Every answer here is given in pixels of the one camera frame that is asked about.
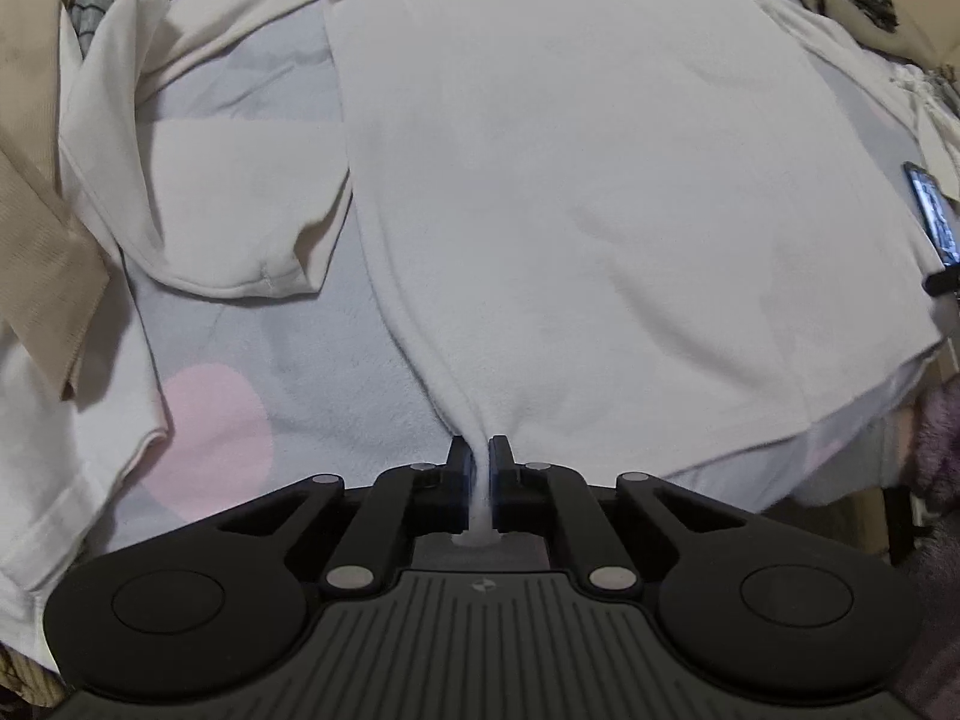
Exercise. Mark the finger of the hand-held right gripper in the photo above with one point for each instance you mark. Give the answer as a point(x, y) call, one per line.
point(934, 217)

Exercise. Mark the tan cloth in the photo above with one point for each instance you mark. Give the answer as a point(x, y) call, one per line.
point(930, 22)

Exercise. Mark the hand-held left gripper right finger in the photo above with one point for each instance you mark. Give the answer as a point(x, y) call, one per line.
point(496, 476)

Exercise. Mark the person's purple fuzzy clothing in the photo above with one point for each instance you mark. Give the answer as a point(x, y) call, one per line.
point(937, 450)

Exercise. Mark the white cotton garment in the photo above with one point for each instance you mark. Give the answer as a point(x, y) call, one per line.
point(75, 502)

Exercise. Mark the polka dot bed sheet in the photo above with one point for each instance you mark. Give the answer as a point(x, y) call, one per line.
point(315, 367)

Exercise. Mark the cream t-shirt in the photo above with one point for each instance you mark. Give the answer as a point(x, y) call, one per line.
point(112, 135)

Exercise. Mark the beige cloth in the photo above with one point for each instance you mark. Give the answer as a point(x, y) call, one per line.
point(30, 202)

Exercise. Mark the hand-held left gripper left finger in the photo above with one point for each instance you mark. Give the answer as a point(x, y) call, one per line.
point(469, 476)

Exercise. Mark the white sweatshirt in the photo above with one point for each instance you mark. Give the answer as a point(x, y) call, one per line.
point(600, 202)

